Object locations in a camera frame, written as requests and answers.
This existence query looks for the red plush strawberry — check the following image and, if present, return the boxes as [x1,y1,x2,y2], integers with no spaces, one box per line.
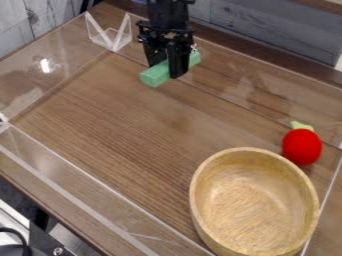
[281,121,323,166]

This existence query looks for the clear acrylic tray wall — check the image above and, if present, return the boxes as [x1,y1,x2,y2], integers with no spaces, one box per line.
[0,114,213,256]

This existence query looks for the clear acrylic corner bracket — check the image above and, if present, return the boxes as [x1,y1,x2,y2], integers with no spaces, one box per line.
[84,12,132,52]

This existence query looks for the green foam block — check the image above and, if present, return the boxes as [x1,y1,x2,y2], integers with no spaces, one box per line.
[138,51,201,87]

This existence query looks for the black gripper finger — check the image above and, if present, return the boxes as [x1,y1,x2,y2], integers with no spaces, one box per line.
[142,40,167,66]
[167,43,191,79]

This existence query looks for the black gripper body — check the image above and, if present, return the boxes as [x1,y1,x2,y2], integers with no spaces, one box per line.
[136,0,195,49]

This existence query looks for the wooden bowl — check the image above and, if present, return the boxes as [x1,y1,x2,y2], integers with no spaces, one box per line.
[189,147,319,256]

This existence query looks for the black cable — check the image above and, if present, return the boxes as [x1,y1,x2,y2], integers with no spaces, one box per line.
[0,226,32,256]

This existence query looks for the black metal device base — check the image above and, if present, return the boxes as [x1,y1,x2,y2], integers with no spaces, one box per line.
[0,224,76,256]

